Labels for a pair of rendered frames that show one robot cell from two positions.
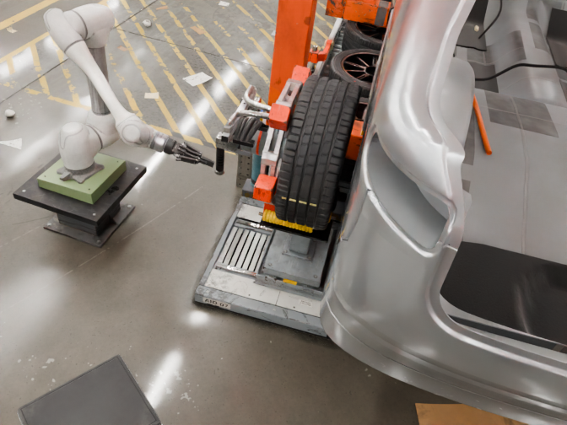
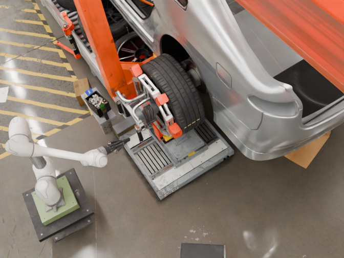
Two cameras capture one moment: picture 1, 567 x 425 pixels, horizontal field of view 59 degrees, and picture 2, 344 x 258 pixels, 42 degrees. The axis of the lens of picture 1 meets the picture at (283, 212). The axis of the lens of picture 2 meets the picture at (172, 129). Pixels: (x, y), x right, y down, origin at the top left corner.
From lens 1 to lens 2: 1.90 m
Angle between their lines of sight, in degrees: 23
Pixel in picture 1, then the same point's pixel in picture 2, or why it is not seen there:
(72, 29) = (26, 143)
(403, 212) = (277, 110)
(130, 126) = (101, 158)
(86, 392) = not seen: outside the picture
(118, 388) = (197, 251)
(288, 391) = (234, 193)
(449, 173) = (290, 93)
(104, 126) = (49, 169)
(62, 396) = not seen: outside the picture
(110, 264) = (107, 223)
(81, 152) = (56, 191)
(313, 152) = (186, 101)
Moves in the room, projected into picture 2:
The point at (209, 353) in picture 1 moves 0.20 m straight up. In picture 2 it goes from (192, 211) to (190, 202)
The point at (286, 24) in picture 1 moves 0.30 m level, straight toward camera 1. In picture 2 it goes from (103, 50) to (126, 68)
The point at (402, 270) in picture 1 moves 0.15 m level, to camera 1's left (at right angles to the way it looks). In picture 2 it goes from (288, 125) to (272, 139)
